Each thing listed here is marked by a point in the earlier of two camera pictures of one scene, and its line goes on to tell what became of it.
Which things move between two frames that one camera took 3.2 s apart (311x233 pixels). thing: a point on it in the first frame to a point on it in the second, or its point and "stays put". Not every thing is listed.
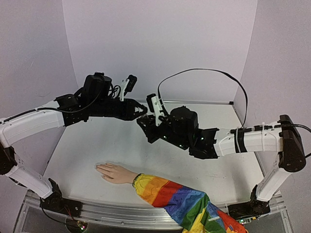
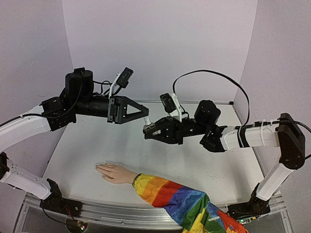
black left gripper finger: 132,103 stays put
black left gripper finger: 131,114 stays put
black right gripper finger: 146,122 to 165,138
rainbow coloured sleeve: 193,209 stays put
